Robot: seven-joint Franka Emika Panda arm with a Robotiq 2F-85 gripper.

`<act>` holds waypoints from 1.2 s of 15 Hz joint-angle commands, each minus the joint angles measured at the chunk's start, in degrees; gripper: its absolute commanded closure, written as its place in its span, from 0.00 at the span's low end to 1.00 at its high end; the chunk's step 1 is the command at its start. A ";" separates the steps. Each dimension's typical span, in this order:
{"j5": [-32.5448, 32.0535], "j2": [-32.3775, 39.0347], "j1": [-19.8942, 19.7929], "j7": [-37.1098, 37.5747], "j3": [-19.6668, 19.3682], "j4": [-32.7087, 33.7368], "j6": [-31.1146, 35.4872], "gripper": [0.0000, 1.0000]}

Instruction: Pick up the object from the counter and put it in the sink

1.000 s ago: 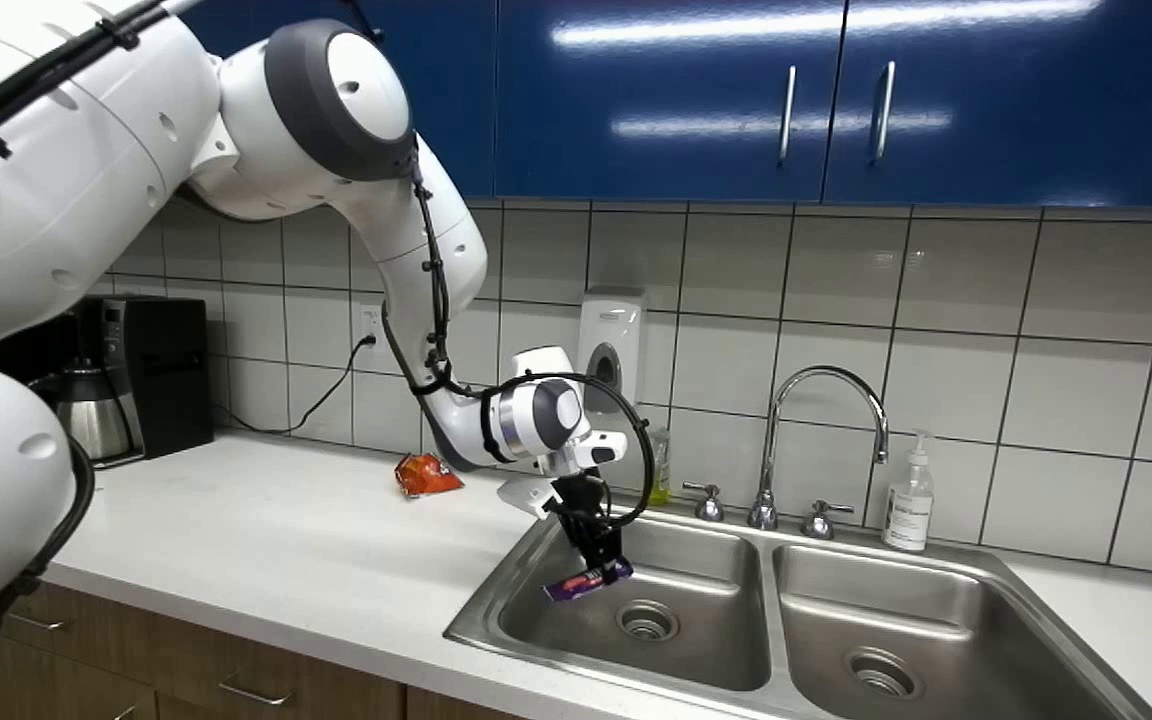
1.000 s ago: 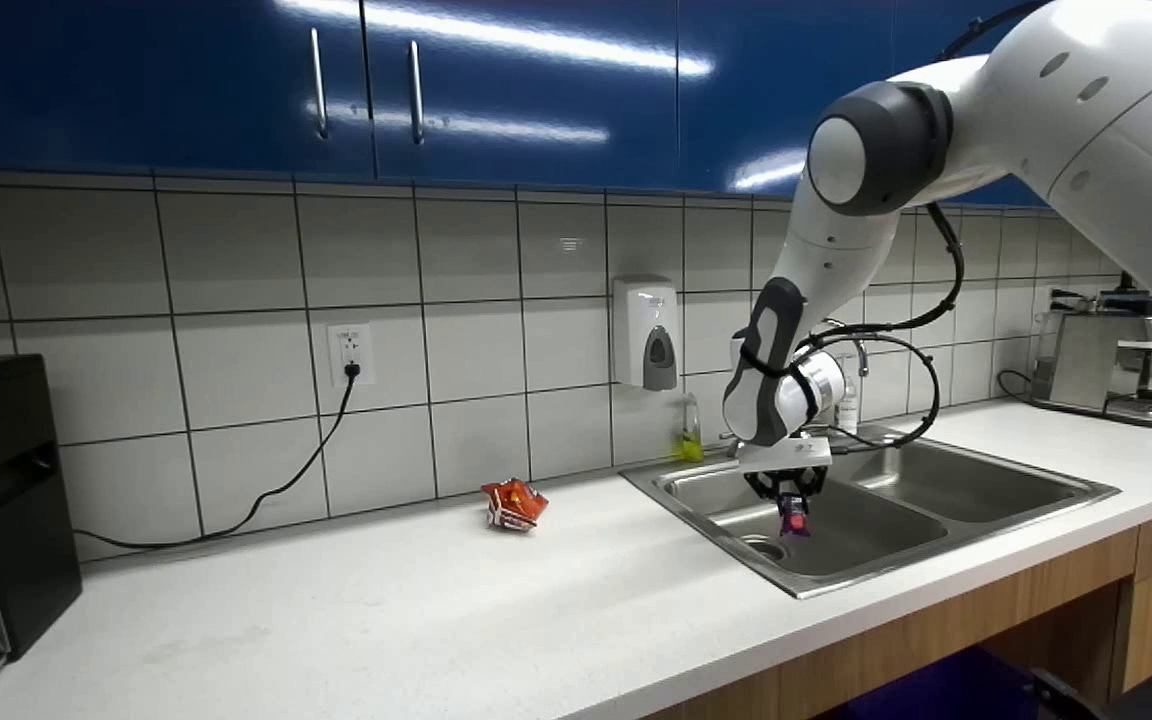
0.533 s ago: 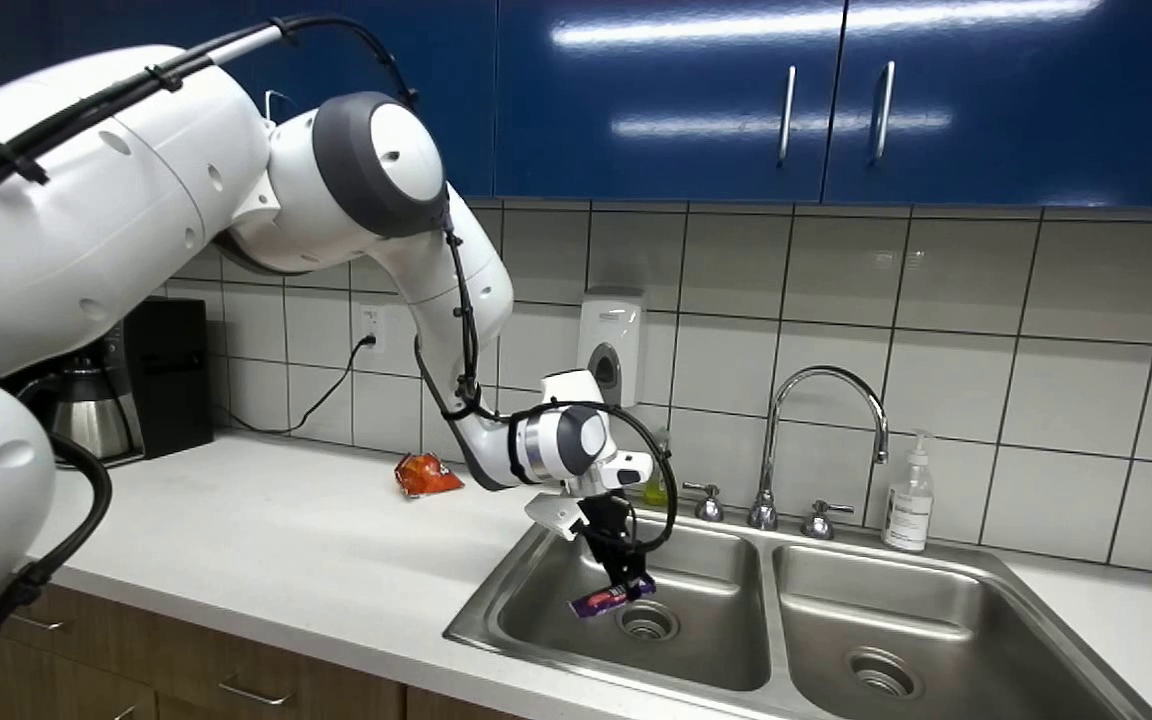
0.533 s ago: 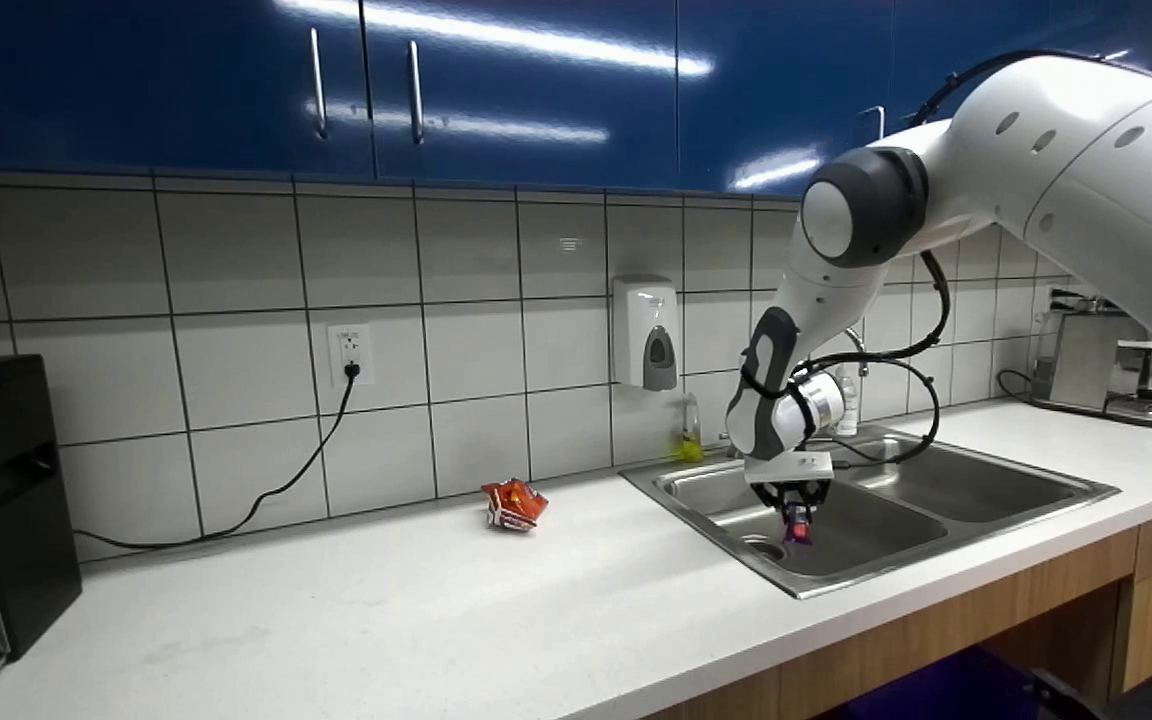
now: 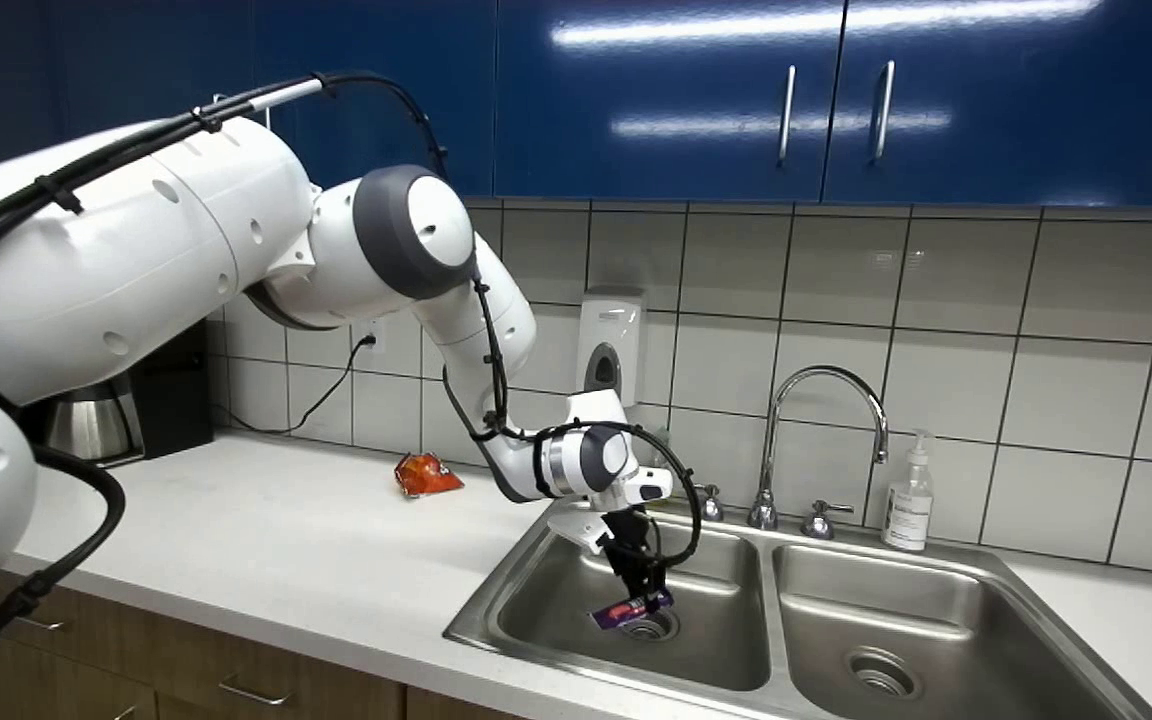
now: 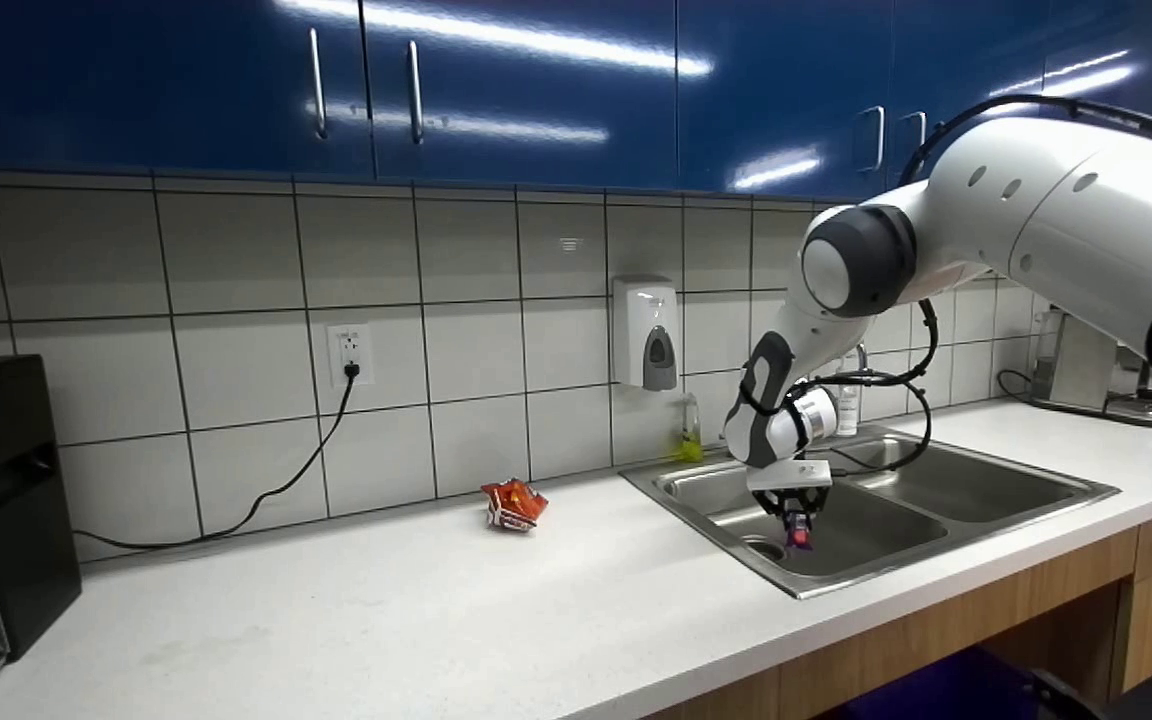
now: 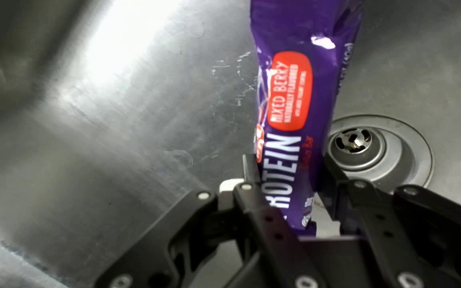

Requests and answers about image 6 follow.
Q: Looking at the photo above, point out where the white wall soap dispenser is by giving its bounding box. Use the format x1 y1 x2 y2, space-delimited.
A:
607 276 686 395

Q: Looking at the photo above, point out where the crumpled orange snack wrapper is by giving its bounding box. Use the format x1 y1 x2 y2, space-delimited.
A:
478 475 551 535

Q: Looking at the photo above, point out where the blue upper cabinet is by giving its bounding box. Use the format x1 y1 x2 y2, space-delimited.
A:
0 0 1152 216

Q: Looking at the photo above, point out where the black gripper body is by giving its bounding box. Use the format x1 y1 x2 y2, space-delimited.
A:
746 485 836 522

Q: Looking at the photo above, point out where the silver espresso machine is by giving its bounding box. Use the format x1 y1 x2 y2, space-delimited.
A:
1033 301 1152 418

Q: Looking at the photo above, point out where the green dish soap bottle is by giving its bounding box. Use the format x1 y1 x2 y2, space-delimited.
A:
668 393 712 473

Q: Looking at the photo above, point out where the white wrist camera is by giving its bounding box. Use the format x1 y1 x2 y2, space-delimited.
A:
742 454 841 500

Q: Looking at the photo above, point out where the silver cabinet handle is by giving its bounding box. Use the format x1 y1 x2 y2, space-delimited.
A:
402 37 431 146
864 105 893 173
302 24 336 143
902 109 935 166

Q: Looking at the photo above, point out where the black power cord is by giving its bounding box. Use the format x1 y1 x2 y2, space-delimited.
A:
66 361 366 555

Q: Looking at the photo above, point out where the black box appliance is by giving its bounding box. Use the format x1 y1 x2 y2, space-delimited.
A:
0 350 86 661

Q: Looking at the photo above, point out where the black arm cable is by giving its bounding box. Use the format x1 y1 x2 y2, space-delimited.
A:
809 93 1152 473

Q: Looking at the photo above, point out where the white wall outlet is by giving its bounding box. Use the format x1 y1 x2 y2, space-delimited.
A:
328 320 375 384

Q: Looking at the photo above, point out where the stainless steel double sink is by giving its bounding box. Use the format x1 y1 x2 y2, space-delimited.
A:
621 426 1123 598

